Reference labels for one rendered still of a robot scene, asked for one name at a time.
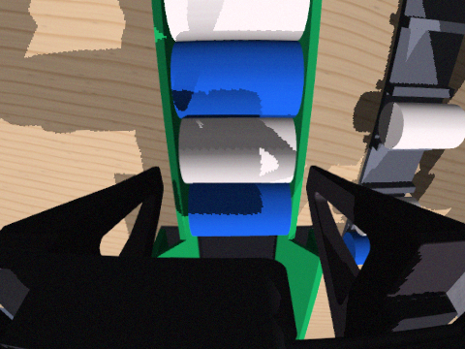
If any blue cylinder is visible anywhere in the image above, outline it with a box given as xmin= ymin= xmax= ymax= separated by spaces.
xmin=343 ymin=232 xmax=370 ymax=265
xmin=188 ymin=182 xmax=292 ymax=237
xmin=170 ymin=40 xmax=304 ymax=118

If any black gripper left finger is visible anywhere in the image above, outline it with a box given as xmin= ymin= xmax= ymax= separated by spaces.
xmin=0 ymin=167 xmax=164 ymax=257

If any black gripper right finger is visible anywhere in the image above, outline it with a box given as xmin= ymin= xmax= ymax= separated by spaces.
xmin=306 ymin=166 xmax=465 ymax=337

